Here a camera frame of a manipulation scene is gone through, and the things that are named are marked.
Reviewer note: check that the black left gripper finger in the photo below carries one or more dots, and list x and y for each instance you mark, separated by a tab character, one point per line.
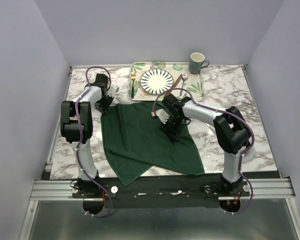
107	103
102	110

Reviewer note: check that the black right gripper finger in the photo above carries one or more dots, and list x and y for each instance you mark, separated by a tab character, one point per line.
167	130
176	136

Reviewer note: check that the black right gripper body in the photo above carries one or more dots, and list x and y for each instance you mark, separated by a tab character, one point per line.
175	123

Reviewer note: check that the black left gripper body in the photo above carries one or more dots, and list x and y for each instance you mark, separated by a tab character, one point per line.
103	101

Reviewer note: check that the dark green cloth napkin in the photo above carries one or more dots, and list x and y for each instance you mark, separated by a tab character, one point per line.
133	143

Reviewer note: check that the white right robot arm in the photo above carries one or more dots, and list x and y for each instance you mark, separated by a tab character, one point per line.
234	135

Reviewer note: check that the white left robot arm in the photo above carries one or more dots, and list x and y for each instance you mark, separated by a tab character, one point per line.
76	122

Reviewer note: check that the leaf-patterned serving tray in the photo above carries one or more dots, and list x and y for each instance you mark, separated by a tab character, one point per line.
193	84

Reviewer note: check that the striped white round plate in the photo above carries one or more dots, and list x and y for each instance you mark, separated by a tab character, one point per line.
156	81

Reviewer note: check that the silver spoon on tray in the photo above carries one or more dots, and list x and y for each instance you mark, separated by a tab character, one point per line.
184	77

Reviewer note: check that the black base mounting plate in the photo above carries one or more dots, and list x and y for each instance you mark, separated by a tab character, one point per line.
172	191

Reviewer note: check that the green ceramic mug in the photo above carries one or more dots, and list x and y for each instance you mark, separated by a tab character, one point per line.
197	62

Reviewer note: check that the white saucer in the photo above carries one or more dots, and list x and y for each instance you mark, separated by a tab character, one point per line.
249	155

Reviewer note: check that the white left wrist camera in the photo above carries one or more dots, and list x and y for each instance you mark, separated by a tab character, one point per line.
113	89

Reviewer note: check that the gold fork green handle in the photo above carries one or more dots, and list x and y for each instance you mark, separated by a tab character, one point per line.
133	78

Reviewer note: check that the aluminium frame rail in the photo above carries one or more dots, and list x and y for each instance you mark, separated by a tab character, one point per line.
272	190

